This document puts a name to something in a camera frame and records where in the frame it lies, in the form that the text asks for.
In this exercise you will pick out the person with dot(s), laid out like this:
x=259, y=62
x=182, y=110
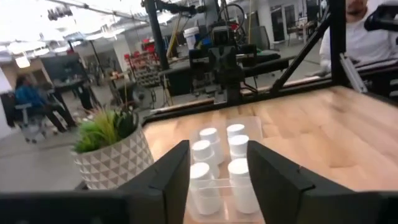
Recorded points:
x=357, y=43
x=31, y=96

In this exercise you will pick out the black background workbench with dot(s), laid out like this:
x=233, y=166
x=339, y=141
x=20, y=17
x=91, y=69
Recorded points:
x=267, y=63

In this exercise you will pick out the yellow pole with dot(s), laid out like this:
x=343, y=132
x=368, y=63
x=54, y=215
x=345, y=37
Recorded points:
x=174, y=34

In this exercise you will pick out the clear plastic basket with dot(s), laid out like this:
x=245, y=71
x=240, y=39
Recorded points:
x=253, y=130

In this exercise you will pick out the green artificial succulent plant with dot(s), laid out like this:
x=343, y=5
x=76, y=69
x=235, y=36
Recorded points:
x=105, y=130

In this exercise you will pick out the white canister blue label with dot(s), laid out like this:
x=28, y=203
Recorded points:
x=191, y=37

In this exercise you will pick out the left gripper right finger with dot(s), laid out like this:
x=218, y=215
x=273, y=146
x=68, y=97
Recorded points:
x=286, y=202

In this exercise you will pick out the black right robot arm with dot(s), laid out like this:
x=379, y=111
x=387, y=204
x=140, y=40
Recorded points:
x=234, y=93

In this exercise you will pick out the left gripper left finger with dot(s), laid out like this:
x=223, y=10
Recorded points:
x=140, y=205

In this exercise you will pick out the red storage bin rack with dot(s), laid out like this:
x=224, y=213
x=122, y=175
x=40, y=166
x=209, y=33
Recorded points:
x=143, y=62

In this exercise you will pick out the black aluminium table frame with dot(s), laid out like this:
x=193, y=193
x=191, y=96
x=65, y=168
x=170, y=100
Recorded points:
x=337, y=46

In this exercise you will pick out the white geometric plant pot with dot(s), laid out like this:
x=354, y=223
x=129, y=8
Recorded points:
x=109, y=165

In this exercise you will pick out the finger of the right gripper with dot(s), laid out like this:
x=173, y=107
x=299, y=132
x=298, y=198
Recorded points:
x=202, y=59
x=247, y=54

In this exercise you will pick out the grey office chair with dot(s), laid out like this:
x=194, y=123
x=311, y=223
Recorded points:
x=28, y=121

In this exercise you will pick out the silver aluminium bracket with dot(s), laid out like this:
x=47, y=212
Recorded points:
x=353, y=73

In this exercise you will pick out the white pill bottle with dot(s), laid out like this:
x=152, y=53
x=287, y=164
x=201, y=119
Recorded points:
x=238, y=144
x=202, y=149
x=202, y=193
x=241, y=186
x=209, y=134
x=235, y=130

